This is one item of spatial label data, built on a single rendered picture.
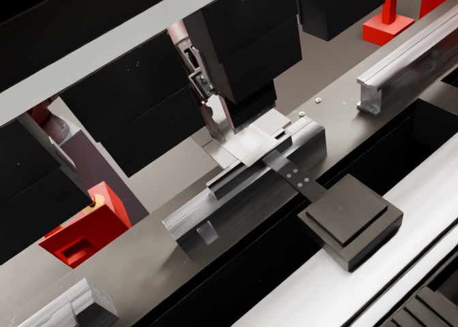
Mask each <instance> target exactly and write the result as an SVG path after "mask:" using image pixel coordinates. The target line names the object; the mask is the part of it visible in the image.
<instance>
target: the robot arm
mask: <svg viewBox="0 0 458 327"><path fill-rule="evenodd" d="M167 30H168V32H169V34H170V36H171V38H172V41H173V43H174V46H175V48H176V50H177V52H178V54H179V57H180V59H181V62H182V64H183V67H184V68H185V71H186V73H187V76H188V78H189V81H190V84H189V87H190V89H191V90H192V93H193V95H194V98H195V100H196V103H197V105H198V107H199V109H200V111H201V114H202V116H203V119H204V121H205V123H206V126H205V127H206V128H207V129H208V130H209V131H210V132H211V133H212V134H213V135H214V136H215V137H216V138H217V139H218V140H221V141H222V142H226V139H225V138H224V135H223V132H221V131H220V130H219V127H218V123H217V122H216V121H215V119H214V117H213V109H212V107H210V106H207V105H206V103H207V102H208V99H209V98H210V97H211V96H212V95H216V96H218V93H219V92H218V91H217V90H215V87H214V85H213V83H212V82H209V81H208V80H207V79H205V78H204V77H203V75H202V72H201V70H200V66H199V64H198V62H197V59H196V56H195V54H194V51H193V49H192V48H193V46H192V43H191V41H190V39H189V36H188V34H187V31H186V28H185V25H184V24H183V20H182V19H181V20H180V21H178V22H176V23H174V24H173V25H171V26H169V27H168V28H167ZM58 97H59V96H58V95H57V93H56V94H54V95H52V96H51V97H49V98H48V99H45V100H44V101H42V102H41V103H39V104H38V105H36V106H34V107H33V112H32V115H31V118H32V119H33V120H34V121H35V122H36V123H37V124H38V125H39V126H40V127H41V128H42V129H43V130H44V131H45V132H46V133H47V135H48V136H50V137H51V138H52V139H53V140H54V141H55V142H56V143H57V145H58V144H60V143H61V142H62V141H63V140H64V139H65V138H66V136H67V135H68V133H69V130H70V127H69V125H68V124H67V123H66V122H65V121H64V120H63V119H61V118H59V117H58V116H56V115H55V114H53V113H52V112H51V111H50V110H49V109H48V106H49V105H51V103H53V102H54V101H55V100H56V99H57V98H58ZM202 102H204V103H202Z"/></svg>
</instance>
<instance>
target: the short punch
mask: <svg viewBox="0 0 458 327"><path fill-rule="evenodd" d="M218 97H219V100H220V102H221V105H222V108H223V110H224V113H225V115H226V118H227V121H228V124H229V126H231V128H232V130H233V132H234V135H236V134H238V133H239V132H240V131H242V130H243V129H245V128H246V127H247V126H249V125H250V124H252V123H253V122H254V121H256V120H257V119H259V118H260V117H261V116H263V115H264V114H266V113H267V112H268V111H270V110H272V109H273V108H274V107H276V103H275V100H277V95H276V91H275V85H274V82H273V80H272V81H270V82H269V83H267V84H266V85H264V86H263V87H261V88H260V89H258V90H257V91H256V92H254V93H252V94H251V95H250V96H248V97H246V98H245V99H244V100H243V101H241V102H239V103H238V104H237V105H236V104H234V103H233V102H232V101H230V100H229V99H228V98H227V97H225V96H224V95H222V94H221V93H218Z"/></svg>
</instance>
